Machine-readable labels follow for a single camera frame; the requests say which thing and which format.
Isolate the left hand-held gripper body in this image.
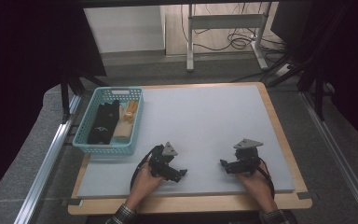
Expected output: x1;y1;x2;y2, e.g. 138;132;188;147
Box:
147;141;179;181

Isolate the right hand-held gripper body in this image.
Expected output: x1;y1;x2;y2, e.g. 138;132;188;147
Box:
228;138;265;175

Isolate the turquoise plastic basket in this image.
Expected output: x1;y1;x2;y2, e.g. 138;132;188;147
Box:
72;86;145;156

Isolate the person's right hand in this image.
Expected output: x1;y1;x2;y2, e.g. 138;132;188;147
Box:
236;161;280;214

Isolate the person's left hand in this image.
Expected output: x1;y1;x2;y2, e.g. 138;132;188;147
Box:
124;161;166;213

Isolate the black tape piece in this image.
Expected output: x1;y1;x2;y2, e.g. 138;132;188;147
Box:
296;190;312;201
60;198;84;207

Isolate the white power strip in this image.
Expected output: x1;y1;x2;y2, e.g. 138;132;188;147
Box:
274;63;292;77

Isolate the black tripod stand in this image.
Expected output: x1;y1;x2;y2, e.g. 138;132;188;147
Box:
260;3;351;122
60;70;110;123

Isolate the white cabinet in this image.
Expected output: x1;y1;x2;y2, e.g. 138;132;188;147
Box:
83;5;167;54

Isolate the dark curtain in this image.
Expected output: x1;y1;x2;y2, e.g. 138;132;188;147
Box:
0;0;107;204
306;0;358;154

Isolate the left hand-held gripper cable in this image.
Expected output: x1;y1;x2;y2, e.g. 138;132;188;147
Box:
130;145;160;191

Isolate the hand-held gripper cable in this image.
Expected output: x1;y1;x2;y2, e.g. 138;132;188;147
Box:
130;145;160;191
256;159;276;200

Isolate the right hand-held gripper cable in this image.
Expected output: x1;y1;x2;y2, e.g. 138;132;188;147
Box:
256;159;276;200

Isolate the aluminium rail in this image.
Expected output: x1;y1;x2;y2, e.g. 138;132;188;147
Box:
13;93;82;224
299;91;358;224

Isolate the tangle of black floor cables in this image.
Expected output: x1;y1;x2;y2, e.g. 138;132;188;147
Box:
180;3;288;54

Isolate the white metal desk frame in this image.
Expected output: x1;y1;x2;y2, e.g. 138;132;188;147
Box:
186;3;270;73

